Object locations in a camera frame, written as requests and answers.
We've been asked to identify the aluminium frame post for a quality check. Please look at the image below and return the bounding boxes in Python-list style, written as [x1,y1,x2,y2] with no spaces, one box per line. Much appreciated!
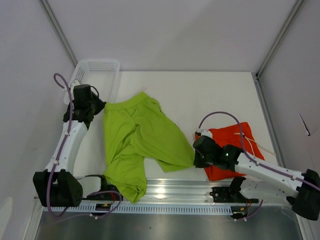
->
[38,0,78,66]
[255,0,307,80]

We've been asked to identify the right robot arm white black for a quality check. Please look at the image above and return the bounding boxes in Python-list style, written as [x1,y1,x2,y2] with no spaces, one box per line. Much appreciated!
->
[193,135,320,221]

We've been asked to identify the slotted white cable duct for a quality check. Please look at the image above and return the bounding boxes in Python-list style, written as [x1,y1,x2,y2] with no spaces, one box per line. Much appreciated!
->
[44,203,233,216]

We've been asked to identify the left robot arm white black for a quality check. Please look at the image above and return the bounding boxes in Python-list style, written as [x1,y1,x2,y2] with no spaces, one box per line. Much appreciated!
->
[32,84,109,208]

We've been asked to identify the right aluminium frame post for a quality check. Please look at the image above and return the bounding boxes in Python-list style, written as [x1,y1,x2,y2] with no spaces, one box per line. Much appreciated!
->
[255,0,307,80]

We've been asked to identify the lime green shorts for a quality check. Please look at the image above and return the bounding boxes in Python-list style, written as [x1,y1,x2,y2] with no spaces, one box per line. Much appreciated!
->
[102,92,195,204]

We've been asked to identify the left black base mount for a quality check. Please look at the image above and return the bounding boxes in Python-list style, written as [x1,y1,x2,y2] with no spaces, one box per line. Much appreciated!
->
[99,184,124,202]

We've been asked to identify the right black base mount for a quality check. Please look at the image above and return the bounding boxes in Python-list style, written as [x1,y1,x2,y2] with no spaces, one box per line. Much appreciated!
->
[209,176,259,204]

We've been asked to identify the aluminium mounting rail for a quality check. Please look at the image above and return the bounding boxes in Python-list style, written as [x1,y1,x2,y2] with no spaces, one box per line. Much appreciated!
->
[33,177,291,207]

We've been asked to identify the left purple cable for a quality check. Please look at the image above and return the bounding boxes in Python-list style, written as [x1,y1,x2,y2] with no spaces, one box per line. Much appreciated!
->
[46,72,123,221]

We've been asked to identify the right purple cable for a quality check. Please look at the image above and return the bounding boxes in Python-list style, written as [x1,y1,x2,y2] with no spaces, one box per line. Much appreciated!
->
[198,111,320,221]

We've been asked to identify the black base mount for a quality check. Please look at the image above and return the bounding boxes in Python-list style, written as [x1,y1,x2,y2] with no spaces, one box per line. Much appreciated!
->
[99,184,124,202]
[209,176,259,204]

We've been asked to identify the white plastic basket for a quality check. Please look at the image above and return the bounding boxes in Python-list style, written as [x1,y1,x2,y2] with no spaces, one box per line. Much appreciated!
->
[69,58,121,103]

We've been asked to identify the left aluminium frame post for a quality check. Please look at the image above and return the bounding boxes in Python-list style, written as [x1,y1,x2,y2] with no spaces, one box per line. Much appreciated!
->
[38,0,78,66]

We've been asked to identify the orange shorts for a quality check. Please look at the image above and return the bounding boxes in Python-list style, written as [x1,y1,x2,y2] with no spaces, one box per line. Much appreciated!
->
[204,122,265,182]

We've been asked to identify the purple cable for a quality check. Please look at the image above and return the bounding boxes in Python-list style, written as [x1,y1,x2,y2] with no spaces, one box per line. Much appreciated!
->
[46,72,123,221]
[198,111,320,221]

